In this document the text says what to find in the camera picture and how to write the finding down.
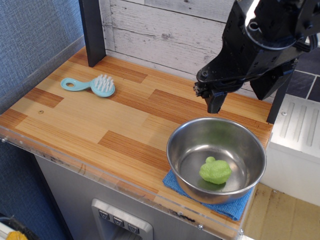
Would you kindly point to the yellow black object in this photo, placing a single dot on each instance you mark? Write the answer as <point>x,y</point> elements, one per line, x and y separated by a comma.
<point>11,229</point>

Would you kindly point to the dark frame post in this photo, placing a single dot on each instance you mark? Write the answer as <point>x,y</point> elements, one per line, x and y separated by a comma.
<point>92,30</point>
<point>278,99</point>

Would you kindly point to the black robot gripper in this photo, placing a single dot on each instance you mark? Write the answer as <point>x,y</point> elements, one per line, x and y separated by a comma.
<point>259,44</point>

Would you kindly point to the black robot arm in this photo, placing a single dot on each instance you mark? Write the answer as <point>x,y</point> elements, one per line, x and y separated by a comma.
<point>308,27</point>

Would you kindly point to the white ribbed box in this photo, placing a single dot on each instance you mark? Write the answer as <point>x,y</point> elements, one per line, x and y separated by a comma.
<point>293,150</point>

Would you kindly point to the dark left frame post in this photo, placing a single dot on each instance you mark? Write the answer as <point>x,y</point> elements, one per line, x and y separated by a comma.
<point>92,30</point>

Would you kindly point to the blue folded cloth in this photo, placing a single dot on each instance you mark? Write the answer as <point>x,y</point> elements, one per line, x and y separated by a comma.
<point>233,209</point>

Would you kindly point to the dark right frame post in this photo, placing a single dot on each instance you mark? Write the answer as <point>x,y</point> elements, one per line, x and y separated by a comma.
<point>278,99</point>

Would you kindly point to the light blue toy brush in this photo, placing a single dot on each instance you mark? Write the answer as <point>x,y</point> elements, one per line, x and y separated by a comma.
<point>102,86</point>

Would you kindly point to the grey toy fridge cabinet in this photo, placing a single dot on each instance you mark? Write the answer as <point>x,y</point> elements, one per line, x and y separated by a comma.
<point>73,192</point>

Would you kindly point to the stainless steel bowl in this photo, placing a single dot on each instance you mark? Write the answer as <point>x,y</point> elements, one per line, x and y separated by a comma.
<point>192,142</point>

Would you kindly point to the green toy food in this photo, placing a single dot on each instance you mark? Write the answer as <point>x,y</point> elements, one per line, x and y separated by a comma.
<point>215,171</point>

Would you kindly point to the silver dispenser button panel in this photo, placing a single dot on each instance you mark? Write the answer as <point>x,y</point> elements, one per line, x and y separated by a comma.
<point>115,224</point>

